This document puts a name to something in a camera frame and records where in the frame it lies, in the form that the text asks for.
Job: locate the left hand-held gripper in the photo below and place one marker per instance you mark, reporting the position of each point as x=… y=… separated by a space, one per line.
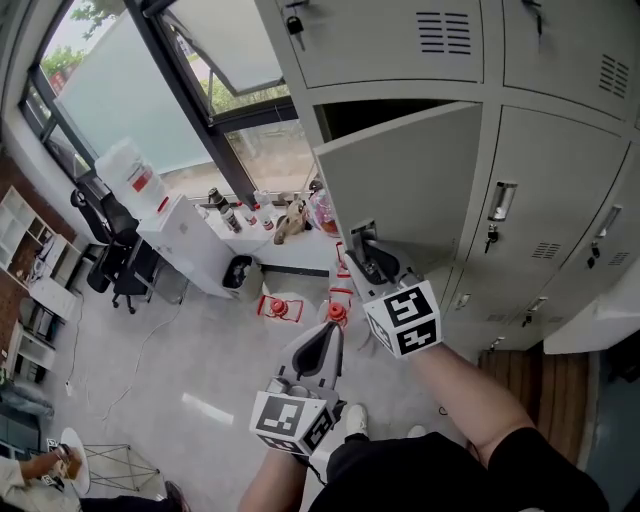
x=285 y=420

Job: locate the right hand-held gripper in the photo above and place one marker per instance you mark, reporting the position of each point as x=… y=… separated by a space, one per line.
x=405 y=320

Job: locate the grey locker door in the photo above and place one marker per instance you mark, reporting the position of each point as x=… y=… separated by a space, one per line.
x=400 y=175

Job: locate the grey metal locker cabinet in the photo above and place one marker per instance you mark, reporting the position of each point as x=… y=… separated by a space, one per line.
x=550 y=150

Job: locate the person's left forearm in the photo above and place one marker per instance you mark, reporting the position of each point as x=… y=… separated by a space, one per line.
x=272 y=480

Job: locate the person's right forearm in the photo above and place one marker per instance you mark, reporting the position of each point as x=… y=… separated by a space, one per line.
x=470 y=400

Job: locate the clear water jug red cap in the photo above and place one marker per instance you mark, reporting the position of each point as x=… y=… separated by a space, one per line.
x=342 y=260
x=336 y=312
x=278 y=307

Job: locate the white left shoe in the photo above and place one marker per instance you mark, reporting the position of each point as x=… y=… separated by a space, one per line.
x=356 y=420

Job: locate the white shoe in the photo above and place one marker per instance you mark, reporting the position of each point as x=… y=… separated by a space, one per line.
x=416 y=431
x=356 y=420

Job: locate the pink red patterned bag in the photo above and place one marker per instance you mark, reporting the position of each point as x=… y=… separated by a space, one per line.
x=320 y=212

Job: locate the brown plush toy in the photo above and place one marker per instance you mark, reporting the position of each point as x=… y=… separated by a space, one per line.
x=292 y=222

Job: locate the white trash bin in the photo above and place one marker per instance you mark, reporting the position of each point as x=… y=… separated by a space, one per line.
x=242 y=280

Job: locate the black bag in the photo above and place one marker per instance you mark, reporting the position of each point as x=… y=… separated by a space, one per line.
x=315 y=185

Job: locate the white right shoe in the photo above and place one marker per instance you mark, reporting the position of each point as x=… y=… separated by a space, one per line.
x=416 y=431

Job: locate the clear bottle red label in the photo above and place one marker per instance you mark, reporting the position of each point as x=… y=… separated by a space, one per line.
x=266 y=212

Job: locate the small bottle red label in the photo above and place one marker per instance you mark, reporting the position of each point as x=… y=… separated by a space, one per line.
x=250 y=215

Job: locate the striped metal can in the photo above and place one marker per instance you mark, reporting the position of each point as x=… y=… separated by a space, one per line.
x=231 y=220

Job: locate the person's black clothes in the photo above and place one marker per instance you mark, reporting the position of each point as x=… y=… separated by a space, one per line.
x=425 y=480

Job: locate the dark bottle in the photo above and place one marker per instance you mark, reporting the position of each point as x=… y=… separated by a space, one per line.
x=217 y=197

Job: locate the wooden plank platform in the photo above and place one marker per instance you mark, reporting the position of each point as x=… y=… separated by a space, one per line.
x=550 y=390

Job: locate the black office chair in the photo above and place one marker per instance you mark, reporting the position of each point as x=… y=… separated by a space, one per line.
x=120 y=250

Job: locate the white round table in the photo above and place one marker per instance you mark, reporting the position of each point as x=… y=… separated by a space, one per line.
x=84 y=467

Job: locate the large water jug red label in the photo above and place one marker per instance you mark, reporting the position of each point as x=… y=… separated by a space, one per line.
x=130 y=175

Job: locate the frosted window sash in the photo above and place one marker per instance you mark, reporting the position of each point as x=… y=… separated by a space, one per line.
x=235 y=50

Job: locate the small wooden box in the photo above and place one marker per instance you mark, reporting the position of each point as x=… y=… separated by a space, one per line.
x=72 y=469

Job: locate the white shelf unit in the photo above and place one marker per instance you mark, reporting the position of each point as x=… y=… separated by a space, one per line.
x=30 y=240

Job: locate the black window frame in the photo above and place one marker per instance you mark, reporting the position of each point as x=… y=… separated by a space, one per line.
x=227 y=160

